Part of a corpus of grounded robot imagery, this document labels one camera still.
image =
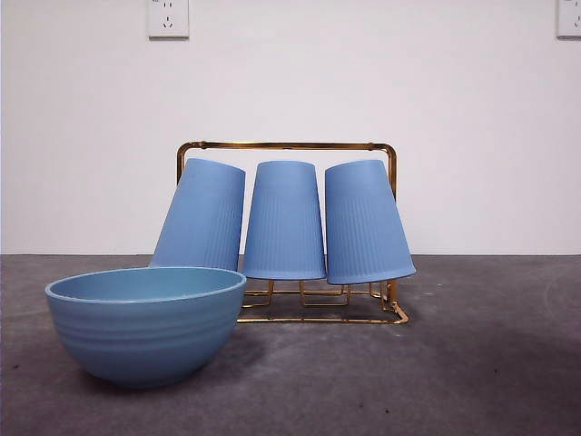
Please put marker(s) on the blue ribbed cup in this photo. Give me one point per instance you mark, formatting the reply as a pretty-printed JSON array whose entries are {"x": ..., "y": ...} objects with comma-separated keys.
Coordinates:
[
  {"x": 367, "y": 227},
  {"x": 199, "y": 213},
  {"x": 283, "y": 222}
]

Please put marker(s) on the blue ridged bowl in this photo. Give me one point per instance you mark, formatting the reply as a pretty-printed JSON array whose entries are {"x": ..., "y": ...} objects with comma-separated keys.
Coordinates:
[{"x": 145, "y": 336}]

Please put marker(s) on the white wall socket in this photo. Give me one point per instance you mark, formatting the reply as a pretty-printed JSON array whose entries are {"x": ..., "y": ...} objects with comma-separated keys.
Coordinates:
[
  {"x": 569, "y": 20},
  {"x": 168, "y": 22}
]

